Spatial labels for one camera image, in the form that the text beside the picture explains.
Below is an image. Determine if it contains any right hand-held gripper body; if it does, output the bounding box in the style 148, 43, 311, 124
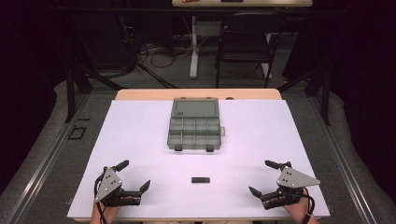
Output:
262, 166, 321, 211

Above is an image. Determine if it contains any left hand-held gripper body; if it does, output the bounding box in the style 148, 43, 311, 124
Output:
93, 166, 142, 207

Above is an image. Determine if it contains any grey transparent compartment box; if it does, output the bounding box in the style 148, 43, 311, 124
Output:
166, 97, 226, 153

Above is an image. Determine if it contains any person's left hand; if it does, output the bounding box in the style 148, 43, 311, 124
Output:
92, 195, 134, 218

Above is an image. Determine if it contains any person's right hand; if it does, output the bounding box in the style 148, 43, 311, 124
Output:
270, 188, 313, 220

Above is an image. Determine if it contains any white table mat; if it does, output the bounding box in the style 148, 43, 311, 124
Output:
66, 99, 332, 220

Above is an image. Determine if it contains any black chair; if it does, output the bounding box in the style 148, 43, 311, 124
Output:
214, 12, 288, 90

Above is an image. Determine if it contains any wooden desk with white legs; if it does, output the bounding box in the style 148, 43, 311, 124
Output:
171, 0, 314, 80

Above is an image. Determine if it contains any grey box under desk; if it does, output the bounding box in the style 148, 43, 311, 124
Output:
195, 21, 222, 38

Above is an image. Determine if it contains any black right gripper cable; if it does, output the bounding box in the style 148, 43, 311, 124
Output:
302, 187, 316, 222

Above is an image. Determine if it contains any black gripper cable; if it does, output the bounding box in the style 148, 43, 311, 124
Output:
302, 187, 316, 222
92, 174, 108, 224

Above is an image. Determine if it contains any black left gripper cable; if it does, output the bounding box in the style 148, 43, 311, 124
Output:
92, 174, 108, 224

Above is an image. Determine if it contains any metal floor rail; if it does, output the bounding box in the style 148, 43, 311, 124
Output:
8, 92, 92, 224
306, 94, 379, 224

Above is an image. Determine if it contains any black metal frame stand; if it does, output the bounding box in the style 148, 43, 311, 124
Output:
64, 12, 125, 124
278, 59, 332, 127

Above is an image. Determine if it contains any bundle of floor cables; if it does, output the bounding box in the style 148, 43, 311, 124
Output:
135, 36, 194, 70

